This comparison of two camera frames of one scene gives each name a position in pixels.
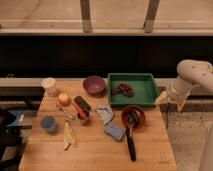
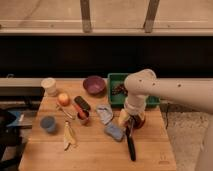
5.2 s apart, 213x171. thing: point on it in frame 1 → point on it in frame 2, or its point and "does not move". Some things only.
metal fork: x=60 y=108 does not move
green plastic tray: x=132 y=89 does not move
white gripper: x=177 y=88 → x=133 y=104
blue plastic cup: x=48 y=123 does not move
